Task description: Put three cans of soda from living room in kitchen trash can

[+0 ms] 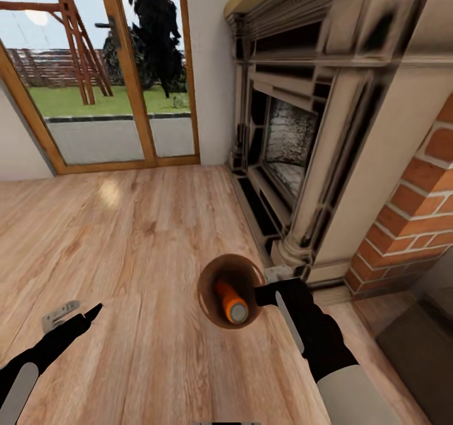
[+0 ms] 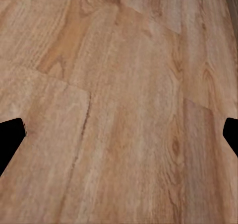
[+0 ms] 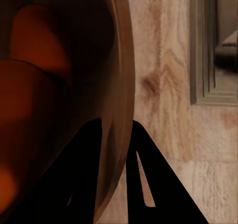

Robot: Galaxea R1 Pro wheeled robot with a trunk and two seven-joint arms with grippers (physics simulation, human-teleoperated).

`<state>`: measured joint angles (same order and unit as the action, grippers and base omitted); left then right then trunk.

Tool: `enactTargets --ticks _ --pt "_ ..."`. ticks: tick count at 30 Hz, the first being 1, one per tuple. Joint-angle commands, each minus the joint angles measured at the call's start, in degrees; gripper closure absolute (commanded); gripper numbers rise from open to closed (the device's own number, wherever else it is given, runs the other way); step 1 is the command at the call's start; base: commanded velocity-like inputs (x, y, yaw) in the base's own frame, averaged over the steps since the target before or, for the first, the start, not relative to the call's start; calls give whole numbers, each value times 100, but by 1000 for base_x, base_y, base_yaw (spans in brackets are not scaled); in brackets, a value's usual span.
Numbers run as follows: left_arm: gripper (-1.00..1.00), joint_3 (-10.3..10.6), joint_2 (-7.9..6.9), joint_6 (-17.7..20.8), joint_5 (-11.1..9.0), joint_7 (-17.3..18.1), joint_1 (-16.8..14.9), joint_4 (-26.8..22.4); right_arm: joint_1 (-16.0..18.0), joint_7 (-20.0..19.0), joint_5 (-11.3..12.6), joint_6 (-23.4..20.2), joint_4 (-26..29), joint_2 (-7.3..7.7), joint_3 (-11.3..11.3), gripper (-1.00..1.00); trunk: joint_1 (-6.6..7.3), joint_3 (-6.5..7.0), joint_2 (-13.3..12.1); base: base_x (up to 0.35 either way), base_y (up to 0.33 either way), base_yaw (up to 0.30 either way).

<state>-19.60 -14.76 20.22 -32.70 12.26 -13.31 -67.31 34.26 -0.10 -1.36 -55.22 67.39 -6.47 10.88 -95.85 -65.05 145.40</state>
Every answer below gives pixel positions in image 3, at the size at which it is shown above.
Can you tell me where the trash can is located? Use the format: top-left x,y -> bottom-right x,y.
0,0 -> 135,224

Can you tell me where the can of soda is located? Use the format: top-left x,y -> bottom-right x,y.
0,60 -> 59,213
9,3 -> 73,102

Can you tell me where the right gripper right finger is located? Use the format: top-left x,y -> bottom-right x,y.
125,120 -> 209,224

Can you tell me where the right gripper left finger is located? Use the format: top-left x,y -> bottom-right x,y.
3,118 -> 102,224

